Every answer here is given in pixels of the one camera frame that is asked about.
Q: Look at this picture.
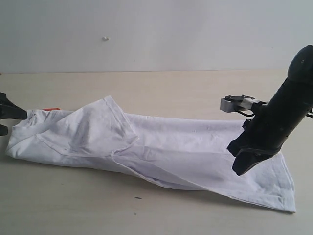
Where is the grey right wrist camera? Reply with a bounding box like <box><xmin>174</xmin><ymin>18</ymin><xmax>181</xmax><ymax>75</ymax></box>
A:
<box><xmin>220</xmin><ymin>95</ymin><xmax>268</xmax><ymax>117</ymax></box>

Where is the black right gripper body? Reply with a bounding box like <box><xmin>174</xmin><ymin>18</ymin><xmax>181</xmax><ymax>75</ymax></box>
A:
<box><xmin>227</xmin><ymin>119</ymin><xmax>278</xmax><ymax>158</ymax></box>

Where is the orange neck label tag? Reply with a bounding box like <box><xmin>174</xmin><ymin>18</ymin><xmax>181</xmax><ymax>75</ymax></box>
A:
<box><xmin>43</xmin><ymin>108</ymin><xmax>60</xmax><ymax>112</ymax></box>

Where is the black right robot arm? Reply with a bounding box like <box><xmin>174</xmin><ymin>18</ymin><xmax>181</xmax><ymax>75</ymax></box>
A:
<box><xmin>220</xmin><ymin>45</ymin><xmax>313</xmax><ymax>176</ymax></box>

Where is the white t-shirt red lettering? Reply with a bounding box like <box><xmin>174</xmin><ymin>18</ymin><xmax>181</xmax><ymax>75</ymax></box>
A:
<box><xmin>5</xmin><ymin>96</ymin><xmax>296</xmax><ymax>212</ymax></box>

